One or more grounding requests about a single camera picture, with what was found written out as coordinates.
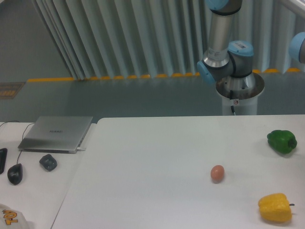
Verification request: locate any black flat device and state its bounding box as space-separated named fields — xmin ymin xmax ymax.
xmin=0 ymin=148 xmax=8 ymax=174

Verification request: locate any black computer mouse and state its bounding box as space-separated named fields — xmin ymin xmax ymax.
xmin=7 ymin=163 xmax=23 ymax=185

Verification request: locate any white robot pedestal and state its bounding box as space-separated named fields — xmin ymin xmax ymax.
xmin=216 ymin=73 xmax=264 ymax=115

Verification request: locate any dark grey small case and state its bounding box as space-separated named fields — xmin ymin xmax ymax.
xmin=39 ymin=154 xmax=58 ymax=172

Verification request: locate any green bell pepper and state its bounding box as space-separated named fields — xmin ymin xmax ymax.
xmin=267 ymin=130 xmax=297 ymax=155

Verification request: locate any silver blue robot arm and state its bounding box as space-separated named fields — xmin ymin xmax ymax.
xmin=197 ymin=0 xmax=305 ymax=83

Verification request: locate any silver closed laptop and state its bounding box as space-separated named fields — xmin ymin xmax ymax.
xmin=18 ymin=116 xmax=93 ymax=154

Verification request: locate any white cloth with orange print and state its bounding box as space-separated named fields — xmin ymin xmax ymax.
xmin=0 ymin=204 xmax=30 ymax=229

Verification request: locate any brown egg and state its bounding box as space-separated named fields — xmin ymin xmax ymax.
xmin=210 ymin=165 xmax=224 ymax=182

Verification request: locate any black pedestal cable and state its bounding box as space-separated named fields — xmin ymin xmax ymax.
xmin=229 ymin=89 xmax=237 ymax=116

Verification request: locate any black mouse cable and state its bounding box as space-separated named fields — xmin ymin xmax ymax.
xmin=0 ymin=120 xmax=36 ymax=166

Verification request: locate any folded white partition screen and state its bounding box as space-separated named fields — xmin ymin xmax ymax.
xmin=33 ymin=0 xmax=305 ymax=80

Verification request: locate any yellow bell pepper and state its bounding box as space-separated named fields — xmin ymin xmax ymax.
xmin=258 ymin=193 xmax=292 ymax=223

